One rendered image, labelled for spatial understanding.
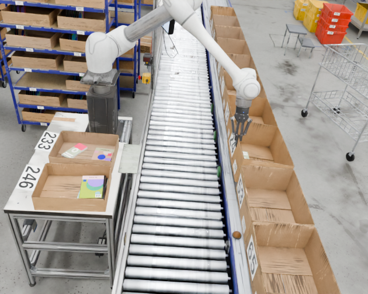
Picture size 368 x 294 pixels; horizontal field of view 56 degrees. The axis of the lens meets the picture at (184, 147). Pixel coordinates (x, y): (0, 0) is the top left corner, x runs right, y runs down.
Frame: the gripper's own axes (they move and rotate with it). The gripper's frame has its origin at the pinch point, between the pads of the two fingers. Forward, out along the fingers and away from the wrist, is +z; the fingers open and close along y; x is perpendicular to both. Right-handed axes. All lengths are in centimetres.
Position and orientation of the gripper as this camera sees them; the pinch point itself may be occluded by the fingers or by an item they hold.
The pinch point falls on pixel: (238, 140)
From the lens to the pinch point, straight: 202.3
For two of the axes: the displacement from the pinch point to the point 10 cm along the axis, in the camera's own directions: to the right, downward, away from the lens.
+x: 0.2, 2.9, -9.6
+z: -0.9, 9.5, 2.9
